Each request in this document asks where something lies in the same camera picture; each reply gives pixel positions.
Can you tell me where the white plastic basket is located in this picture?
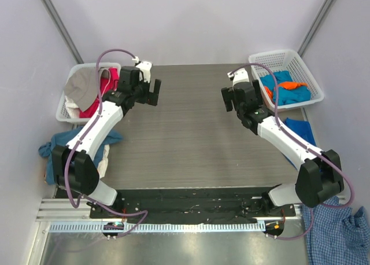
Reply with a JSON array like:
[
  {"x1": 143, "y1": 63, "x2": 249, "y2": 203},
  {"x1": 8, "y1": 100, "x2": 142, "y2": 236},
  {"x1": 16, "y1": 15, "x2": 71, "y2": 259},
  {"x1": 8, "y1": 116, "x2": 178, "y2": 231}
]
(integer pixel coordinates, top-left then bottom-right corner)
[
  {"x1": 249, "y1": 49, "x2": 324, "y2": 111},
  {"x1": 55, "y1": 62, "x2": 121, "y2": 124}
]

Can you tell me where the dark teal blue t-shirt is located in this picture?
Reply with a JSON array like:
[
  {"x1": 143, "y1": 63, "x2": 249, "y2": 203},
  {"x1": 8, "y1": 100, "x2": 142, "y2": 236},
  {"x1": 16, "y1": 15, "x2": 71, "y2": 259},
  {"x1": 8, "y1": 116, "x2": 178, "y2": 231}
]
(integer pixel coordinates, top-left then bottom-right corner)
[{"x1": 38, "y1": 127, "x2": 123, "y2": 185}]

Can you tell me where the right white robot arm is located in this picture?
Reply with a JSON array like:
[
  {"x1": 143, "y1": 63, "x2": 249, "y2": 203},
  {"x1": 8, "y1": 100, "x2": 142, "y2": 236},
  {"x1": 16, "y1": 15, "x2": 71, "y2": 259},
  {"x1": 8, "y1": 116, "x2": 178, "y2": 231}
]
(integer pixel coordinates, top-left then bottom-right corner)
[{"x1": 221, "y1": 80, "x2": 344, "y2": 216}]

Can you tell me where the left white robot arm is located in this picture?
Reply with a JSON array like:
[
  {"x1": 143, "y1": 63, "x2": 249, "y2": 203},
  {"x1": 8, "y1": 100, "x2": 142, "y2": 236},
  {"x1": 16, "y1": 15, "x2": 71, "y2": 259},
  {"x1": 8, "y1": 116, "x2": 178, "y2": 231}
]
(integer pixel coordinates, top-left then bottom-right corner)
[{"x1": 51, "y1": 61, "x2": 161, "y2": 218}]

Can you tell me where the pink shirt in basket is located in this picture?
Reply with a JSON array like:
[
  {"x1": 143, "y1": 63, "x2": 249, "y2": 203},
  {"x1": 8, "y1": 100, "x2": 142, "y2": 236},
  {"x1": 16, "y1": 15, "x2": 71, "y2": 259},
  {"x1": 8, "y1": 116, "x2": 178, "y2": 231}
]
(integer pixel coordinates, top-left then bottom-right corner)
[{"x1": 79, "y1": 67, "x2": 119, "y2": 119}]

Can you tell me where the orange shirt in basket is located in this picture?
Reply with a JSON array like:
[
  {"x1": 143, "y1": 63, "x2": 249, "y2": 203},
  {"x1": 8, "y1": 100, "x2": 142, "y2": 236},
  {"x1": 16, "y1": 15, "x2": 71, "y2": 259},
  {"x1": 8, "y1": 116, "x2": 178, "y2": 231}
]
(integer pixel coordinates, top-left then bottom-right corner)
[{"x1": 264, "y1": 82, "x2": 308, "y2": 100}]

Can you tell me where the turquoise shirt in basket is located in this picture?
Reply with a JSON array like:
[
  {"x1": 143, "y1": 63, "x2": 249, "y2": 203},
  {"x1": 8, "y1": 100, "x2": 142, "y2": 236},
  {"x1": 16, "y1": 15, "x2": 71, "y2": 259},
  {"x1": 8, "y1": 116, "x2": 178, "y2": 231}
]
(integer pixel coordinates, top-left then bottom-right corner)
[{"x1": 260, "y1": 71, "x2": 311, "y2": 106}]

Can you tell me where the bright blue folded shirt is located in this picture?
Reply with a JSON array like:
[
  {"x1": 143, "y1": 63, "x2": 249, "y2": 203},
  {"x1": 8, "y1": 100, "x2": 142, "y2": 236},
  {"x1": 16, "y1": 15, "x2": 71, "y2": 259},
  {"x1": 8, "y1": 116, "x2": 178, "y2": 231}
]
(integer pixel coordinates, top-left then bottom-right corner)
[{"x1": 284, "y1": 118, "x2": 316, "y2": 146}]

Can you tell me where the white shirt in basket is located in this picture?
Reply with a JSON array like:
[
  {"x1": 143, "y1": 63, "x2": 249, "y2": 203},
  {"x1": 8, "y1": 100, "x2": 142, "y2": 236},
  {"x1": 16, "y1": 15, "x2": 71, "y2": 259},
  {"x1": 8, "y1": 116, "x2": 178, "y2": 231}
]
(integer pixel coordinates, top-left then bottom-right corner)
[{"x1": 65, "y1": 96, "x2": 80, "y2": 119}]

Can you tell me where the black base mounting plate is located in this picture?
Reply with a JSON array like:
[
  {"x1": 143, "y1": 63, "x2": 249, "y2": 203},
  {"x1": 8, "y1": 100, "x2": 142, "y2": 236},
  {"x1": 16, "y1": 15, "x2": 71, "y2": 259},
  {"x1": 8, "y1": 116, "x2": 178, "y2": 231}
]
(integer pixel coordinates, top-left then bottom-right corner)
[{"x1": 88, "y1": 186, "x2": 297, "y2": 223}]

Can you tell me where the yellow orange folded shirt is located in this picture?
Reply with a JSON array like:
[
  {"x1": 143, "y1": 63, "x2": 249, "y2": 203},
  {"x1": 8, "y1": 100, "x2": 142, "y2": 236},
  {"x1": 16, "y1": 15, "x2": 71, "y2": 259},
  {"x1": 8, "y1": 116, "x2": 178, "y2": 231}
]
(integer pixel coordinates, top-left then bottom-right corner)
[{"x1": 43, "y1": 167, "x2": 49, "y2": 184}]

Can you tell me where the blue checkered cloth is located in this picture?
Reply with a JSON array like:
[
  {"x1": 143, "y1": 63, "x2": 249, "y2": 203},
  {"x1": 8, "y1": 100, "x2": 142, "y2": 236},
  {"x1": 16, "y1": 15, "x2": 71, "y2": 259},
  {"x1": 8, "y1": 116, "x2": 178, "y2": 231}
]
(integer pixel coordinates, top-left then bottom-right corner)
[{"x1": 306, "y1": 205, "x2": 369, "y2": 264}]

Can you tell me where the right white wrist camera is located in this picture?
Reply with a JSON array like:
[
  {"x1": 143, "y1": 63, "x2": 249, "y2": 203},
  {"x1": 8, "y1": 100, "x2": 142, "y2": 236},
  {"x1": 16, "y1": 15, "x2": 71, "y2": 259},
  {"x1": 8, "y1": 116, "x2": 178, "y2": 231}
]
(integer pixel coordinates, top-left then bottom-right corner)
[{"x1": 227, "y1": 68, "x2": 250, "y2": 87}]

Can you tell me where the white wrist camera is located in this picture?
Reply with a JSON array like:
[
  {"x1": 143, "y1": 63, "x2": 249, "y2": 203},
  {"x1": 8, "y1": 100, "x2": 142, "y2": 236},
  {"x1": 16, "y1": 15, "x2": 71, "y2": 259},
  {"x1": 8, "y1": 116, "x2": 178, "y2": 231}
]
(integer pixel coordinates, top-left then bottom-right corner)
[
  {"x1": 132, "y1": 56, "x2": 153, "y2": 83},
  {"x1": 227, "y1": 68, "x2": 250, "y2": 87}
]

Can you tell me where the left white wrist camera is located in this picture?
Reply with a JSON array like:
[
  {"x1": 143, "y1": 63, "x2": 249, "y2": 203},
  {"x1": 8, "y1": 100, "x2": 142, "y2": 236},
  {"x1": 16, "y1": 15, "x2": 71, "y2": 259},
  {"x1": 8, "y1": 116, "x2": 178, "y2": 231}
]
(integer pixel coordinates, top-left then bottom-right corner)
[{"x1": 132, "y1": 56, "x2": 153, "y2": 83}]

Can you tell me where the left corner metal post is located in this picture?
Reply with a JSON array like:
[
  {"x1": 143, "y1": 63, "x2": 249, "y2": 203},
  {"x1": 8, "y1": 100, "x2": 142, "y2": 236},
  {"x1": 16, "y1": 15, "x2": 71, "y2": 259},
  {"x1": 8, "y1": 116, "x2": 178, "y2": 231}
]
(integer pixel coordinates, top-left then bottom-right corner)
[{"x1": 40, "y1": 0, "x2": 84, "y2": 64}]

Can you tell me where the corner metal post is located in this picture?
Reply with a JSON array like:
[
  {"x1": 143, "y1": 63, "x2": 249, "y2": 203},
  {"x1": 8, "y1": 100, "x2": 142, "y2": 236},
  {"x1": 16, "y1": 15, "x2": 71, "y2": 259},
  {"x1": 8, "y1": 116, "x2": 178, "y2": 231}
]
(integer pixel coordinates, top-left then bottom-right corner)
[
  {"x1": 298, "y1": 0, "x2": 337, "y2": 57},
  {"x1": 40, "y1": 0, "x2": 84, "y2": 64}
]

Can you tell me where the right corner metal post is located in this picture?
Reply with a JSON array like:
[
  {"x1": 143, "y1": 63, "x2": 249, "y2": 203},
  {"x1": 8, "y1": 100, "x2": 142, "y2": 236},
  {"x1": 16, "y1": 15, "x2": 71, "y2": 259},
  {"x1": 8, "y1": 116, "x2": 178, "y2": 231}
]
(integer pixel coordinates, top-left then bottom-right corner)
[{"x1": 298, "y1": 0, "x2": 337, "y2": 57}]

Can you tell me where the white slotted cable duct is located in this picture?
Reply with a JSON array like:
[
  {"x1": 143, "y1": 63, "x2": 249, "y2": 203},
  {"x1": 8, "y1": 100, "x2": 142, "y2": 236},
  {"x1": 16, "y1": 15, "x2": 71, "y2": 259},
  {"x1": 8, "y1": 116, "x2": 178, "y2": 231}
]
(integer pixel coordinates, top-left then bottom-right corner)
[{"x1": 49, "y1": 221, "x2": 265, "y2": 233}]

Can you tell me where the aluminium rail frame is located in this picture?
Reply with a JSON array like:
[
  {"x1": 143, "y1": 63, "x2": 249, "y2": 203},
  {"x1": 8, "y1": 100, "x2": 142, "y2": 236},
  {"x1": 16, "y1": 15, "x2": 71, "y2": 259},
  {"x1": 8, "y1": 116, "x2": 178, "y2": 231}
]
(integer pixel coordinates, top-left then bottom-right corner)
[{"x1": 36, "y1": 198, "x2": 298, "y2": 223}]

